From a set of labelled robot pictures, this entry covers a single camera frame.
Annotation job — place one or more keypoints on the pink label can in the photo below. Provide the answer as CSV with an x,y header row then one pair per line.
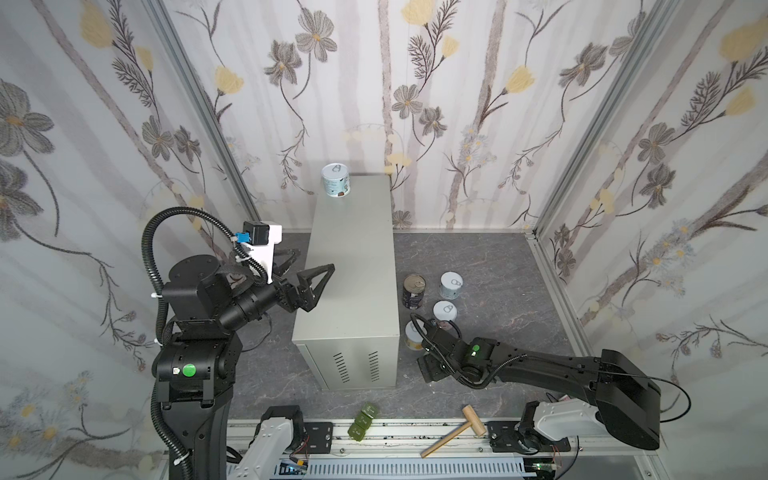
x,y
445,313

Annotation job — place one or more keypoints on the wooden mallet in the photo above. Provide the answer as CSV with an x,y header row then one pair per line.
x,y
472,422

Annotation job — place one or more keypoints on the yellow label can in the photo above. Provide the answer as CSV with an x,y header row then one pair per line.
x,y
413,339

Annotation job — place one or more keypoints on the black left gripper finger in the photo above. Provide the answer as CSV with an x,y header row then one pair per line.
x,y
283,260
311,284

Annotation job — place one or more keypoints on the white slotted cable duct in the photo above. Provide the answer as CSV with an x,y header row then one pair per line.
x,y
406,468

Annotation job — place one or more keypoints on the dark blue can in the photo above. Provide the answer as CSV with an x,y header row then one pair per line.
x,y
413,291

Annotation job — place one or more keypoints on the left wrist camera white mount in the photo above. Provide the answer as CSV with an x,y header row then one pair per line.
x,y
255,246

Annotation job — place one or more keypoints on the grey metal cabinet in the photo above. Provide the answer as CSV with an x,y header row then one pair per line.
x,y
350,340

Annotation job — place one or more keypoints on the teal label can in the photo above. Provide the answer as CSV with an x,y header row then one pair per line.
x,y
451,284

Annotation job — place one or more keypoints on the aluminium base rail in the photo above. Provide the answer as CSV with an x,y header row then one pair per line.
x,y
407,438

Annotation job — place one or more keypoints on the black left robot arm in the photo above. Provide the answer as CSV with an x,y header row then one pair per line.
x,y
204,303

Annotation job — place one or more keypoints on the blue brown label can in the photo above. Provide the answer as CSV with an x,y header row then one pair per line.
x,y
335,180

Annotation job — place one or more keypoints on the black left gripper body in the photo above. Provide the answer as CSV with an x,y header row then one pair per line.
x,y
289,291

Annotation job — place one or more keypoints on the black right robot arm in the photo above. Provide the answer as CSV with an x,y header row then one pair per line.
x,y
627,401

